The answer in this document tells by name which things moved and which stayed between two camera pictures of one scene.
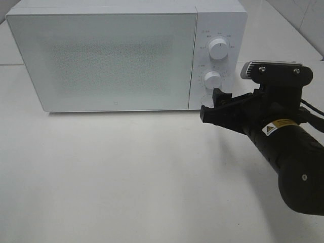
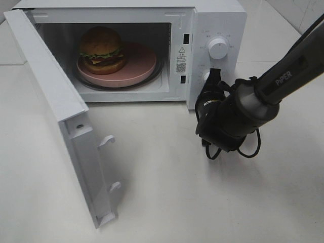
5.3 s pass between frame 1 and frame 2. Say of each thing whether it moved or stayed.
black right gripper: moved
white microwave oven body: stayed
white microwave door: moved
